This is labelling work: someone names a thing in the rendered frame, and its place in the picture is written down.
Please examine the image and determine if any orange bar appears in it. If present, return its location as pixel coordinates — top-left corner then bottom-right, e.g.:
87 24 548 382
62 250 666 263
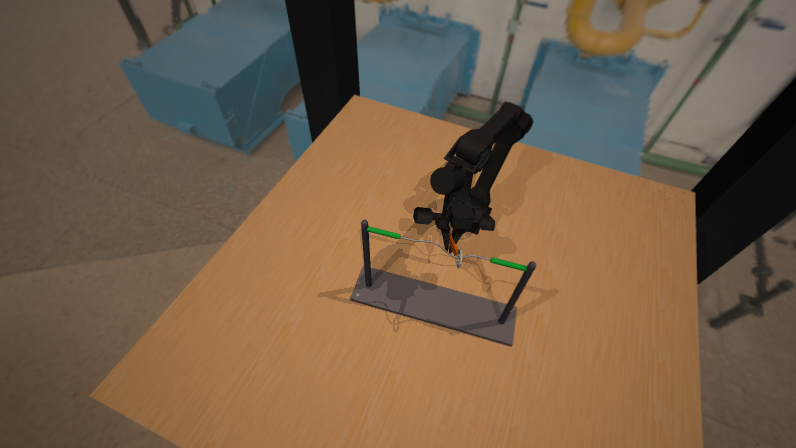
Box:
449 234 463 268

